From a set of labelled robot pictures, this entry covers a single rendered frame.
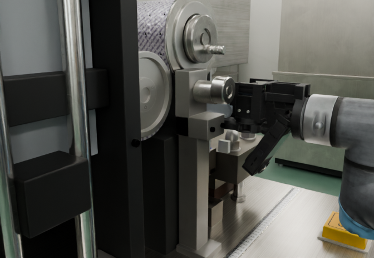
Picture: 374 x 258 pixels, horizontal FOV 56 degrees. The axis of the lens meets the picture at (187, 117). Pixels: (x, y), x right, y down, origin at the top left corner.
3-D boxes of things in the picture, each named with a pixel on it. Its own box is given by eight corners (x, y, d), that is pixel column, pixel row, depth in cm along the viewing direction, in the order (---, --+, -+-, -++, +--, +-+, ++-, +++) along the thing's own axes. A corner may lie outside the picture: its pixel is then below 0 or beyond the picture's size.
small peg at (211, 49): (225, 43, 55) (227, 50, 56) (210, 43, 57) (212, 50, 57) (221, 49, 54) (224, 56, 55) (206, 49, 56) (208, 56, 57)
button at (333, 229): (364, 251, 59) (365, 238, 59) (321, 237, 63) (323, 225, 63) (370, 232, 65) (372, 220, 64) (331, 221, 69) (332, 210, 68)
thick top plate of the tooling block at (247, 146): (236, 185, 69) (237, 155, 67) (99, 148, 91) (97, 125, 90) (269, 161, 82) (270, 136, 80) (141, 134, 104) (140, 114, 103)
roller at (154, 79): (116, 147, 45) (111, 52, 43) (10, 120, 60) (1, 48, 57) (172, 127, 55) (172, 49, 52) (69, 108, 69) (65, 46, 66)
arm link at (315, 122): (339, 140, 56) (325, 153, 49) (310, 135, 58) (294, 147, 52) (344, 93, 54) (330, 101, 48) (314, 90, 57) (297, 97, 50)
